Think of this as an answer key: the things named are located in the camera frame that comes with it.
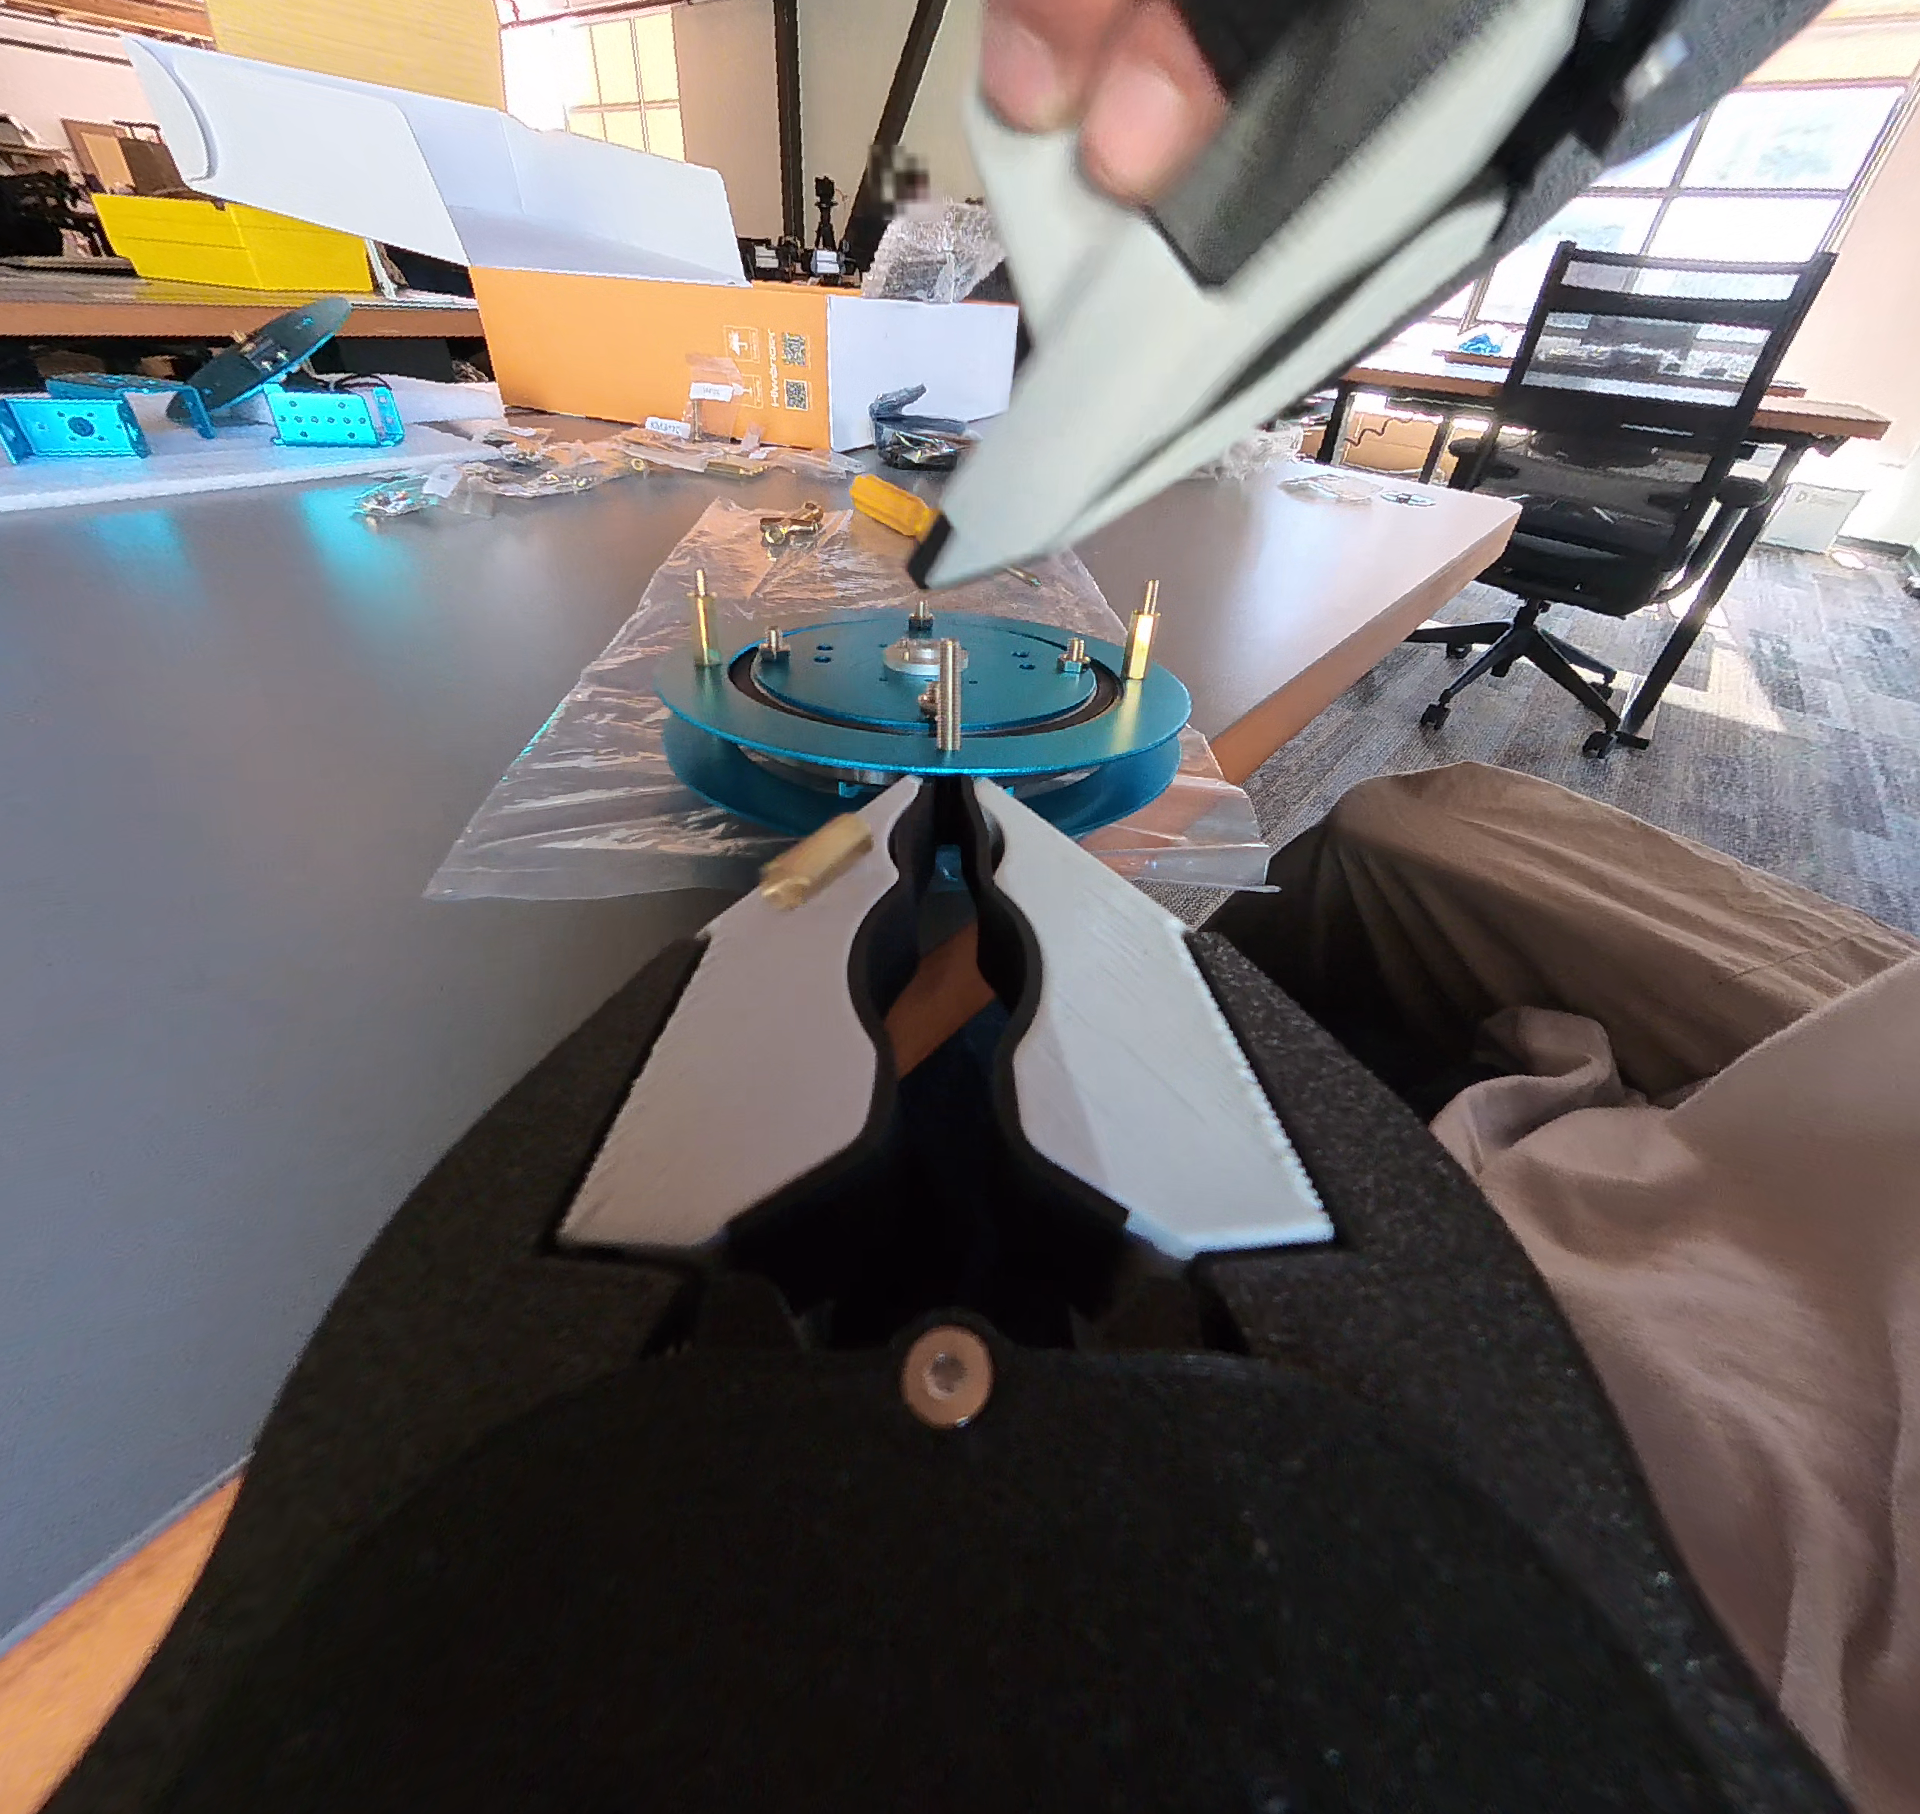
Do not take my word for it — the person's khaki trouser leg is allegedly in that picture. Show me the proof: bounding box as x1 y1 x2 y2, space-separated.
1232 762 1920 1109

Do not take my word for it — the yellow plastic bin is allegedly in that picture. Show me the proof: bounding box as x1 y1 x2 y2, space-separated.
90 190 375 295

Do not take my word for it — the dark bag of parts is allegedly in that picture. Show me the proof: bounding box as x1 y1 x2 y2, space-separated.
867 375 980 475

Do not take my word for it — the black mesh office chair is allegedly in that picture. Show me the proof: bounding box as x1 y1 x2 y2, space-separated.
1417 240 1845 763

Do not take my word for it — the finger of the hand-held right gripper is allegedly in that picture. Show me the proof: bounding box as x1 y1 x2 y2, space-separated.
919 0 1594 590

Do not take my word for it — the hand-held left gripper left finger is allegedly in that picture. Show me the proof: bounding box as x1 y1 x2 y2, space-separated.
558 774 949 1251

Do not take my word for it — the blue round servo plate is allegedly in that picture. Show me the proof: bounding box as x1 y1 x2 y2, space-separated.
165 295 355 438

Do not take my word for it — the blue round metal turntable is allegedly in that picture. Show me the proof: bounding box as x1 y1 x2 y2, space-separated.
655 611 1193 842

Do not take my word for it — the person's beige shirt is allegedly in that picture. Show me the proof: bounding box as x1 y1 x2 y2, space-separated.
1430 942 1920 1814

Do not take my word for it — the large window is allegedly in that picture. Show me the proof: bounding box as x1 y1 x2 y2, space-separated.
1424 0 1920 338

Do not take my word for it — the yellow-handled screwdriver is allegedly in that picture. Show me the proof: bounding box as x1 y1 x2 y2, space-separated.
847 471 946 542

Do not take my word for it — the pile of small hardware bags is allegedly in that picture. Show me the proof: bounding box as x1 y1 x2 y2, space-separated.
352 414 871 529

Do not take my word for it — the black steel column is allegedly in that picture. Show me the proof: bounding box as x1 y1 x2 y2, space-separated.
770 0 962 255

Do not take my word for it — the orange white cardboard box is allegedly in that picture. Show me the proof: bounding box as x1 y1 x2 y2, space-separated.
129 0 1026 456

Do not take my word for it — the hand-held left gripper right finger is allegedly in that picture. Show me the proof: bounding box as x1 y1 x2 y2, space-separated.
956 775 1335 1263

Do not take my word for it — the white foam sheet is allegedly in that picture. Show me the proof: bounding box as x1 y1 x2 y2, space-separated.
0 369 504 514

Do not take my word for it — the person's right hand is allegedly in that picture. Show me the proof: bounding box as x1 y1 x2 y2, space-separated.
977 0 1233 207

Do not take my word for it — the bubble wrap bundle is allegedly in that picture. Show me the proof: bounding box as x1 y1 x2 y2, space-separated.
862 198 1026 307

